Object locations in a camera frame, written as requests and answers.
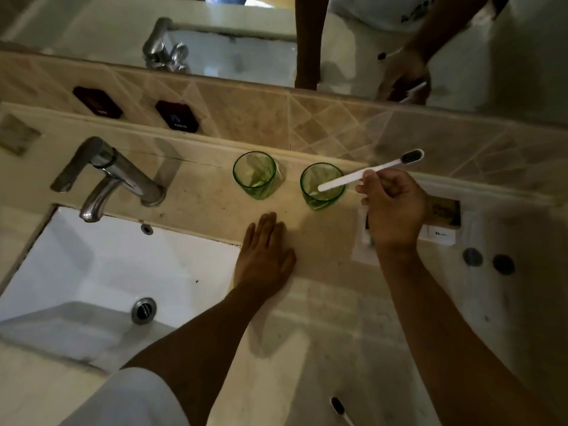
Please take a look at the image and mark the person's left hand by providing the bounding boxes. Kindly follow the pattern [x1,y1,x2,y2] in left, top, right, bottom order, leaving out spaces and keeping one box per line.
[234,211,297,299]

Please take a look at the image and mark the person's right hand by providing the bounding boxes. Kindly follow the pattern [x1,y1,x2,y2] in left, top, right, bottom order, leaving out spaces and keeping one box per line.
[354,168,430,259]

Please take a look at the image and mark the clear packet with black label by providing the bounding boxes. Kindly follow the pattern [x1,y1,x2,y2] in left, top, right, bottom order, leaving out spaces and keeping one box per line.
[351,206,380,267]

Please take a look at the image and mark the brown soap box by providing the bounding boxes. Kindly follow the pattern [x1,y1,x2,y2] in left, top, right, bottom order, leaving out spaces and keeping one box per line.
[425,195,462,230]

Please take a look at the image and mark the white hotel box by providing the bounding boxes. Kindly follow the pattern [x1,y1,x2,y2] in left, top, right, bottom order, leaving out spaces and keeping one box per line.
[419,224,458,247]

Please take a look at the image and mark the white toothbrush black bristles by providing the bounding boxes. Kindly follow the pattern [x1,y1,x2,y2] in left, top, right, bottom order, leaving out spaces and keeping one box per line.
[317,149,425,193]
[330,396,356,426]

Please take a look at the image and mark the green glass cup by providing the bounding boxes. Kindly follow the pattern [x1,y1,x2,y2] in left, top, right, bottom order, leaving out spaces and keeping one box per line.
[300,162,347,211]
[233,151,277,200]

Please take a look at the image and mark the clear packet with round sticker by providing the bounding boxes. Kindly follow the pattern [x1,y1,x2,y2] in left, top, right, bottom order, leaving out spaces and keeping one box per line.
[459,221,491,302]
[488,225,522,306]

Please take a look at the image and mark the white sink basin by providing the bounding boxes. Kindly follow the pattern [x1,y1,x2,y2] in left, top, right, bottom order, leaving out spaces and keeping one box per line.
[0,206,243,373]

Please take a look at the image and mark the person's left forearm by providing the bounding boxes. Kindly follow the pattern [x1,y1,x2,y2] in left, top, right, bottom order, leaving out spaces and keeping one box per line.
[122,283,276,426]

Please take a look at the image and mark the person's right forearm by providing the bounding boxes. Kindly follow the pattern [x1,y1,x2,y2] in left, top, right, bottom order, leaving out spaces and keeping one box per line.
[377,248,560,426]

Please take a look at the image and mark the person's white shirt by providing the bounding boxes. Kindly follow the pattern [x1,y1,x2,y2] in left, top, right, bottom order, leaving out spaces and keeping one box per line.
[60,367,192,426]

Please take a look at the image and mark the chrome faucet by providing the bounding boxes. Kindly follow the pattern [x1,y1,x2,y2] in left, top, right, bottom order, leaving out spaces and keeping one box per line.
[50,136,167,223]

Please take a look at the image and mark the black wall switch blue mark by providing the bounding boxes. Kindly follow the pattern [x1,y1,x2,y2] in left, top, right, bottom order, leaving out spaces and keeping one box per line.
[155,100,201,134]

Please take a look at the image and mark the wall mirror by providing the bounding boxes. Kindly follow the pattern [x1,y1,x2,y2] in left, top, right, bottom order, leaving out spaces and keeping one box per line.
[0,0,568,127]

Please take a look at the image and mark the black wall switch red mark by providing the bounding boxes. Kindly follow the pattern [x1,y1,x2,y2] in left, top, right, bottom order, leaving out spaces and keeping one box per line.
[73,86,124,120]

